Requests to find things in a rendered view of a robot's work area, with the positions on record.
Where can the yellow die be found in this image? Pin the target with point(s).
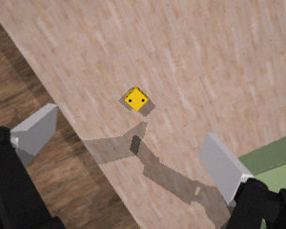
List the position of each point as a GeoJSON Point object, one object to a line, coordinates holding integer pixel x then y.
{"type": "Point", "coordinates": [136, 98]}

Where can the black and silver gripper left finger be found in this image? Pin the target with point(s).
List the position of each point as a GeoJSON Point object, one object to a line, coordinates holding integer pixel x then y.
{"type": "Point", "coordinates": [21, 206]}

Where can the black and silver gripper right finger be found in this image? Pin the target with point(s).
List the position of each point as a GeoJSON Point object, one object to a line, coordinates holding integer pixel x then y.
{"type": "Point", "coordinates": [240, 190]}

